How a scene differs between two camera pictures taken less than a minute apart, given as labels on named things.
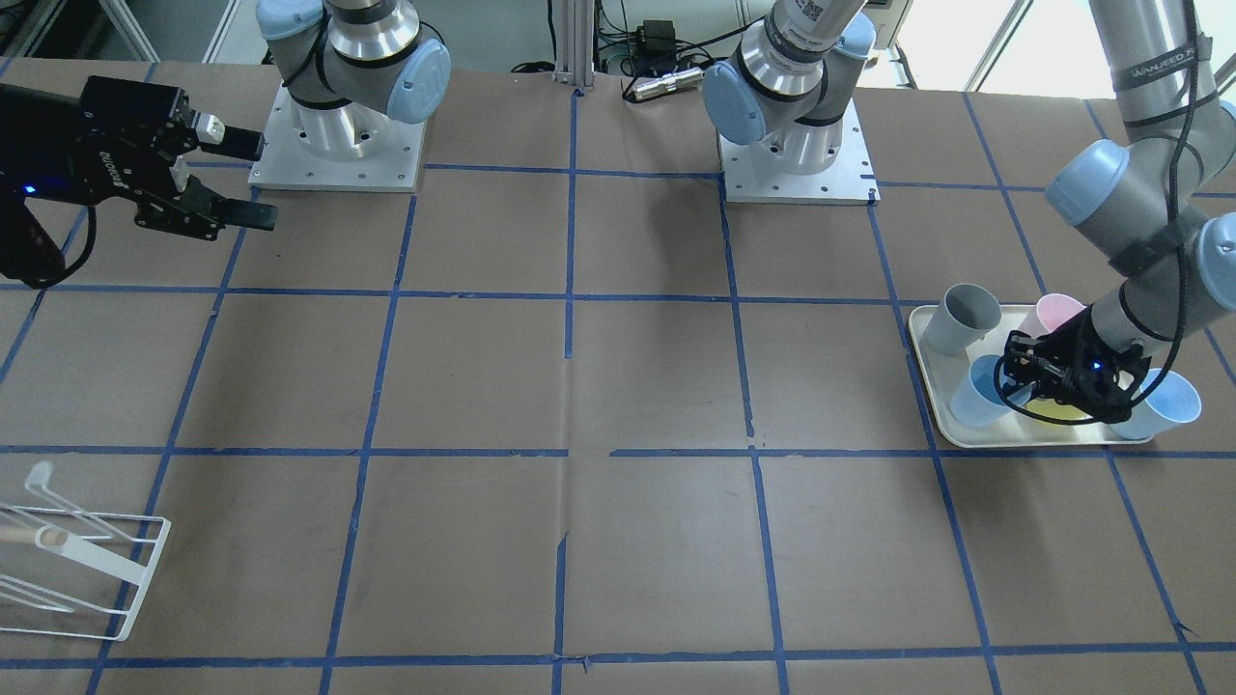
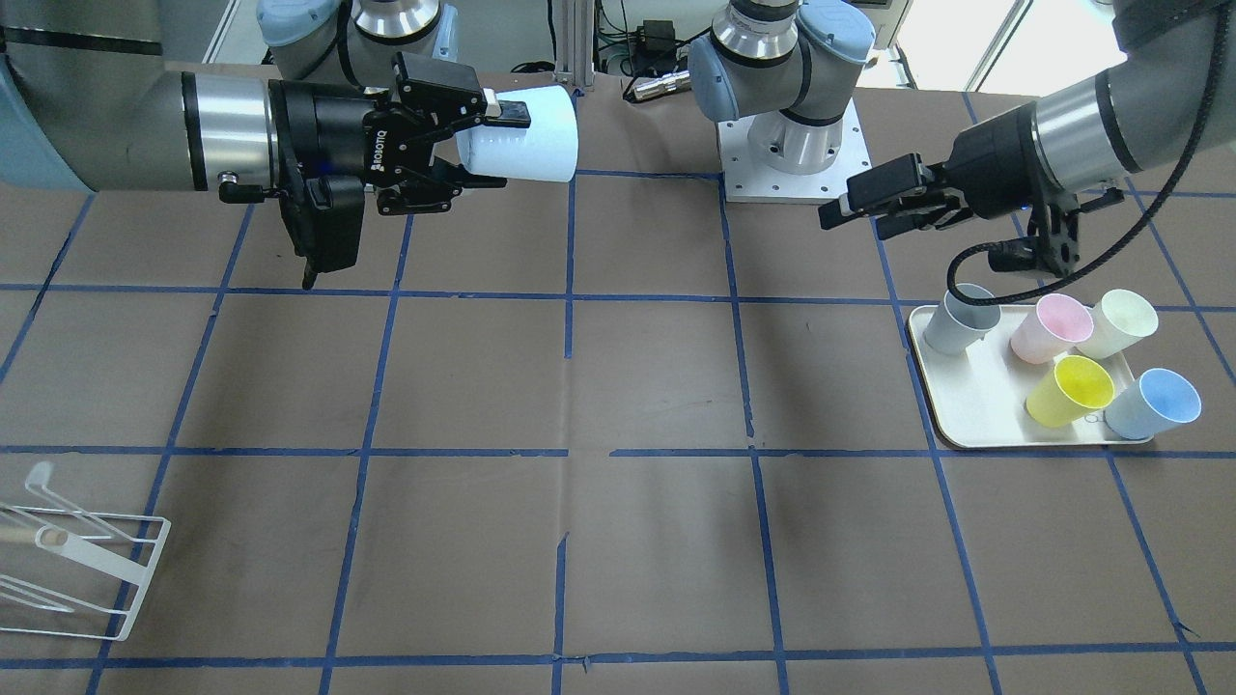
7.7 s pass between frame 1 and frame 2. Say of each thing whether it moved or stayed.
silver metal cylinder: stayed
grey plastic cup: stayed
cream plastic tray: stayed
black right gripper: moved
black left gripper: moved
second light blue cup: stayed
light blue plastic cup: moved
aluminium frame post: stayed
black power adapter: stayed
